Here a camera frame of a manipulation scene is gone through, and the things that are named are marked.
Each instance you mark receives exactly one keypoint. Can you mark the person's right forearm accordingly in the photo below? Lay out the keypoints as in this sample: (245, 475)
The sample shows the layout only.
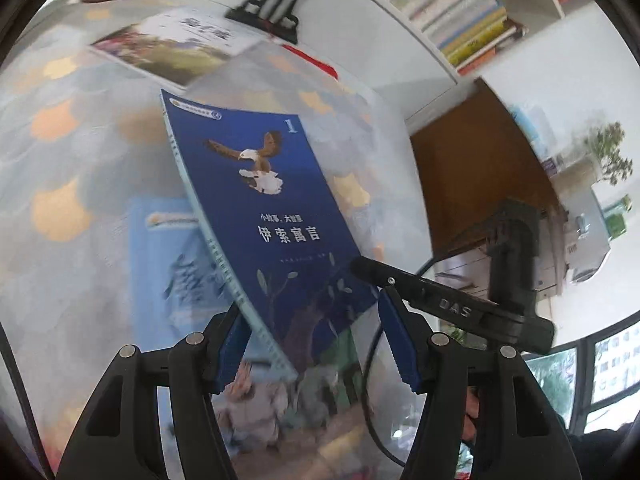
(605, 460)

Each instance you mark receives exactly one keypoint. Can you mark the white landscape cover book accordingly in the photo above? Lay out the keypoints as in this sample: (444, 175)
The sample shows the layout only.
(165, 50)

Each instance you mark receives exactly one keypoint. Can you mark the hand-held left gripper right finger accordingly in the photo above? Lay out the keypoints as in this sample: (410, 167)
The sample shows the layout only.
(400, 340)

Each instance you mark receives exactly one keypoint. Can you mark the red tassel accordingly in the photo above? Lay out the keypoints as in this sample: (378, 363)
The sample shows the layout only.
(320, 62)

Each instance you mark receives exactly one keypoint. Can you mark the decorative fan on black stand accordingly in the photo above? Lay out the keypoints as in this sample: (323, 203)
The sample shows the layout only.
(270, 10)

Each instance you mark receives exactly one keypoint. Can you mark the dark blue eagle book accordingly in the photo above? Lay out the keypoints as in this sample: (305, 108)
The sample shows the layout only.
(260, 200)

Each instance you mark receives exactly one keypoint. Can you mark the brown wooden cabinet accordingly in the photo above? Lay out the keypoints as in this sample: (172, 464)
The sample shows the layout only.
(475, 160)

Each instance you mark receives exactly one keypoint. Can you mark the light blue children cover book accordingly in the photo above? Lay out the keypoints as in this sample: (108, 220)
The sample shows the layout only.
(165, 260)

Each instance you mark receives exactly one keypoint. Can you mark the window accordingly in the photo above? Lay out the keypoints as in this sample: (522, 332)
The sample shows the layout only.
(615, 370)

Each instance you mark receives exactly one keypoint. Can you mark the white bookshelf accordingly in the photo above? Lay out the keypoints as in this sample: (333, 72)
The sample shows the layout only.
(400, 60)

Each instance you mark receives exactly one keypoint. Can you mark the person's right hand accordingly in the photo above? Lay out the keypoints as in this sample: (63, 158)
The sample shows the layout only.
(470, 420)

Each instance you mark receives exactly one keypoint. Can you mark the green potted plant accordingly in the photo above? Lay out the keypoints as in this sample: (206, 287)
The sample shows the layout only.
(610, 152)

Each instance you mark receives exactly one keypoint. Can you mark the row of shelved books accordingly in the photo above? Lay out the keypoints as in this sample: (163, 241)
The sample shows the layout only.
(465, 15)

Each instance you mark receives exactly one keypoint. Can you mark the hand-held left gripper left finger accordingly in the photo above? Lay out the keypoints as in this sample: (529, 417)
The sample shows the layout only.
(235, 350)

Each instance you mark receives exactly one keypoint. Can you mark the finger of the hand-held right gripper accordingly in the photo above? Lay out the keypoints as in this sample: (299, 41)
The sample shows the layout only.
(382, 275)

